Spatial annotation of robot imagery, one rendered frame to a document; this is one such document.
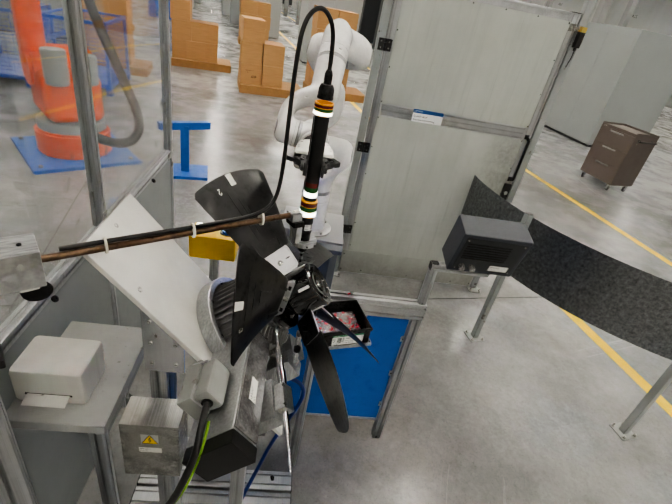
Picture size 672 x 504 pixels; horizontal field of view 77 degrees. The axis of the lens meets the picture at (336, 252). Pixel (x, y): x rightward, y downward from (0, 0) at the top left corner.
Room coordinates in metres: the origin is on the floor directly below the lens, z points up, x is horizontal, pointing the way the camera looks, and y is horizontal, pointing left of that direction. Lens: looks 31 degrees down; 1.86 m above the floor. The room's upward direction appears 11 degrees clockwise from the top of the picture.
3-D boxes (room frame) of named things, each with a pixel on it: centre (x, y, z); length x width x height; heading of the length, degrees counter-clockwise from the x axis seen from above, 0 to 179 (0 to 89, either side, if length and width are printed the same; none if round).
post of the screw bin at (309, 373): (1.17, 0.01, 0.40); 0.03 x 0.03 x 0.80; 23
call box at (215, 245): (1.30, 0.44, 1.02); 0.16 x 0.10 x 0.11; 98
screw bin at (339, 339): (1.20, -0.05, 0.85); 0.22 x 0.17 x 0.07; 114
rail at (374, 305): (1.35, 0.05, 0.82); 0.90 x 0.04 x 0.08; 98
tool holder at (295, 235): (0.97, 0.10, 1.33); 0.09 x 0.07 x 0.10; 133
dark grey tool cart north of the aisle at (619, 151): (6.80, -3.96, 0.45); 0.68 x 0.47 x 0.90; 23
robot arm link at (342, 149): (1.71, 0.10, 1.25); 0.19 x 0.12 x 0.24; 90
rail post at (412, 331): (1.42, -0.38, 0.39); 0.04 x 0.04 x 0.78; 8
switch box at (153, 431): (0.71, 0.39, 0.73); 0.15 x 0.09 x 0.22; 98
